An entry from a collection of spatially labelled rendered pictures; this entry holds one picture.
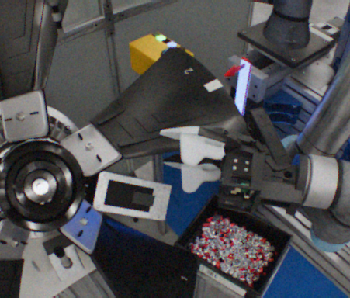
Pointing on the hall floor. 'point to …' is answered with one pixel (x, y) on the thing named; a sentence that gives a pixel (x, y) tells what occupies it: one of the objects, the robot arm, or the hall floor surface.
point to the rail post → (161, 183)
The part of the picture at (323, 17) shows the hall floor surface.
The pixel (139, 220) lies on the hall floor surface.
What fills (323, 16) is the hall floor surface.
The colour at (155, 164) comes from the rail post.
